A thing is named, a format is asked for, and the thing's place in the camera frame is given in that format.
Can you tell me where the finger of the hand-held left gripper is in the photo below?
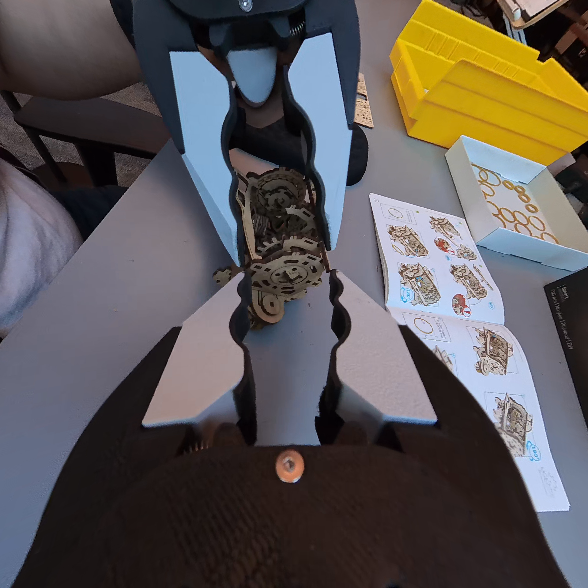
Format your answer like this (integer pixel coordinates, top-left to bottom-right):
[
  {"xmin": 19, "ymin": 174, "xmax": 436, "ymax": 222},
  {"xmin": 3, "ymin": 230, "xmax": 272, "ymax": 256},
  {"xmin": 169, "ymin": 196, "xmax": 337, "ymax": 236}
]
[
  {"xmin": 282, "ymin": 32, "xmax": 353, "ymax": 252},
  {"xmin": 169, "ymin": 51, "xmax": 251, "ymax": 268}
]

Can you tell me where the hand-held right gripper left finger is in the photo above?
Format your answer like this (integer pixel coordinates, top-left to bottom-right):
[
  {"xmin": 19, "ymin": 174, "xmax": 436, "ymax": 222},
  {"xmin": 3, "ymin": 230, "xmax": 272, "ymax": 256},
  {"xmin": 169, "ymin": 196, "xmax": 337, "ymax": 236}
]
[{"xmin": 142, "ymin": 271, "xmax": 257, "ymax": 445}]

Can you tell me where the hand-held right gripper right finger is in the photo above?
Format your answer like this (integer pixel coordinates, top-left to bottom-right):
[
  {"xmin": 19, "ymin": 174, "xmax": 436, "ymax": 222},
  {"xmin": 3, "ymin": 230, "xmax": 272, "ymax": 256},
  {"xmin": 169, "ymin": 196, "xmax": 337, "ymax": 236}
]
[{"xmin": 316, "ymin": 270, "xmax": 438, "ymax": 444}]

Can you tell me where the wooden mechanical gear model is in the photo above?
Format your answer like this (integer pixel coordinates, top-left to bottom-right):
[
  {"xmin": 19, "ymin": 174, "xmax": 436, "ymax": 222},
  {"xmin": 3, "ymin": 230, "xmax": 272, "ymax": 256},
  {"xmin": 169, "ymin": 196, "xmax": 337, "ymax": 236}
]
[{"xmin": 212, "ymin": 168, "xmax": 331, "ymax": 330}]

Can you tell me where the person's left forearm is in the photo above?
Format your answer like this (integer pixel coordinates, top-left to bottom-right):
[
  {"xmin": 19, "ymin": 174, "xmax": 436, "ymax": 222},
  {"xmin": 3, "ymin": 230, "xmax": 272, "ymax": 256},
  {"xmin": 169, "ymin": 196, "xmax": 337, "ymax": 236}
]
[{"xmin": 0, "ymin": 0, "xmax": 139, "ymax": 101}]

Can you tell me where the black textured pad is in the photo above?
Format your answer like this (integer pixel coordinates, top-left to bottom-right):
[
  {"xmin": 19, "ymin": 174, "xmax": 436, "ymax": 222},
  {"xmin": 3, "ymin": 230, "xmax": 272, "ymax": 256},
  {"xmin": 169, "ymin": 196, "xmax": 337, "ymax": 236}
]
[{"xmin": 345, "ymin": 129, "xmax": 370, "ymax": 187}]

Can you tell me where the laser-cut wooden parts sheet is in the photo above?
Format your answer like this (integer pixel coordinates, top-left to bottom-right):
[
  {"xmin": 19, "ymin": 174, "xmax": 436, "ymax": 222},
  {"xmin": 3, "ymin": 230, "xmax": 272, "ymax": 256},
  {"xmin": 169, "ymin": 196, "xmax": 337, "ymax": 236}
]
[{"xmin": 355, "ymin": 73, "xmax": 374, "ymax": 129}]

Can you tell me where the white instruction booklet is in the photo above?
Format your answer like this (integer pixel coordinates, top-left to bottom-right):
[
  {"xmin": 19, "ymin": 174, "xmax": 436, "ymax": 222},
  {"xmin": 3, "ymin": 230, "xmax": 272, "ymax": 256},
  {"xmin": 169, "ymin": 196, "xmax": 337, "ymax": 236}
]
[{"xmin": 369, "ymin": 193, "xmax": 571, "ymax": 513}]

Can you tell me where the yellow plastic bin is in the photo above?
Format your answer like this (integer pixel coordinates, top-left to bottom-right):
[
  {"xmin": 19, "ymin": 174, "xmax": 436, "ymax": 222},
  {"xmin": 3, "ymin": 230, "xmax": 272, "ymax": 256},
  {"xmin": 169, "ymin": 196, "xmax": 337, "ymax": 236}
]
[{"xmin": 390, "ymin": 0, "xmax": 588, "ymax": 166}]

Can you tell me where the white cardboard box tray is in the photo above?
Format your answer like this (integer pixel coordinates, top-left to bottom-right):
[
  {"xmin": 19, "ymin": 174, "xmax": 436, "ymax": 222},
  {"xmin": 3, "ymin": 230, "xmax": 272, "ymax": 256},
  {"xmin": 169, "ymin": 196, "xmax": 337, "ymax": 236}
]
[{"xmin": 445, "ymin": 134, "xmax": 588, "ymax": 272}]

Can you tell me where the black product box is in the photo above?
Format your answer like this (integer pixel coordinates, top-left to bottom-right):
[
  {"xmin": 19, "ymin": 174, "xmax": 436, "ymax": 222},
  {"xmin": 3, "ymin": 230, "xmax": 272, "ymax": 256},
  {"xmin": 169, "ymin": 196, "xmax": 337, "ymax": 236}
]
[{"xmin": 543, "ymin": 266, "xmax": 588, "ymax": 430}]

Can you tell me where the pile of rubber bands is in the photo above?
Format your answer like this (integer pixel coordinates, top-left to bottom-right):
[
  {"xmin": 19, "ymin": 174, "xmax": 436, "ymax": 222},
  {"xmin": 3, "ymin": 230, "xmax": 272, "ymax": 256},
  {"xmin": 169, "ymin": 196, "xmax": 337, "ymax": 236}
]
[{"xmin": 473, "ymin": 163, "xmax": 560, "ymax": 244}]

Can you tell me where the white printed sign board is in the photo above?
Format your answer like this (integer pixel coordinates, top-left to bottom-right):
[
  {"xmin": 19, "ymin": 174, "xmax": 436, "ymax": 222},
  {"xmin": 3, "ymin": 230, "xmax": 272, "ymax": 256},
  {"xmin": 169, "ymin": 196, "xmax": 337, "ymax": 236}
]
[{"xmin": 498, "ymin": 0, "xmax": 569, "ymax": 29}]

